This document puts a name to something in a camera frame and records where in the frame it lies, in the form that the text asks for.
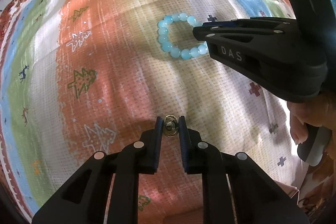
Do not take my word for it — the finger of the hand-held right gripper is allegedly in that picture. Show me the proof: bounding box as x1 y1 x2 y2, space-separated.
202 17 298 27
193 23 299 42

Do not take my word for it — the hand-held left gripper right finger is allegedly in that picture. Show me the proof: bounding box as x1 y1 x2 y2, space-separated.
178 115 310 224

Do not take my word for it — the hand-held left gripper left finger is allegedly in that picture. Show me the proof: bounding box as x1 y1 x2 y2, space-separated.
31 116 164 224

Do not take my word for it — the metal swirl ring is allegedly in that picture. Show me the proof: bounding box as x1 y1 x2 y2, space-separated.
163 114 180 138

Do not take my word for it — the light blue bead bracelet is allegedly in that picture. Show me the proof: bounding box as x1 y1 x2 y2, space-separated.
157 12 210 59

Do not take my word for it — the person's right hand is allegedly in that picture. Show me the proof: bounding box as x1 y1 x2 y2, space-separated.
286 90 336 151

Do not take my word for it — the striped printed cloth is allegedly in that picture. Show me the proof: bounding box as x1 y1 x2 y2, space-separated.
0 0 315 224

